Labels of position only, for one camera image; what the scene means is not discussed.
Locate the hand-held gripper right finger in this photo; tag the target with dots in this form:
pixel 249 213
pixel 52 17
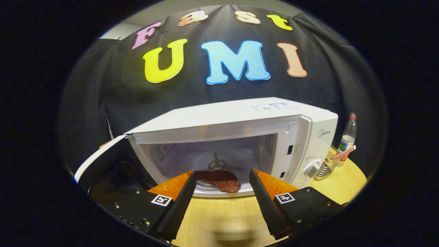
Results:
pixel 265 202

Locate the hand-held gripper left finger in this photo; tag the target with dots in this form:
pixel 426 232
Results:
pixel 180 206

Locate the reddish brown meat piece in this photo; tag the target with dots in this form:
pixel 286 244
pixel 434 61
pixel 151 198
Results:
pixel 223 180

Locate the white toaster oven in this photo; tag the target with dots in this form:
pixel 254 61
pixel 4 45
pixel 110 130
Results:
pixel 223 116

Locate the red checkered straw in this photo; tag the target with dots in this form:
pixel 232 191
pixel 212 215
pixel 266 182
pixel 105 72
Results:
pixel 343 152

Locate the clear bottle with red label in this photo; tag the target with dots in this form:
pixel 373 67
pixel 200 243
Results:
pixel 348 137

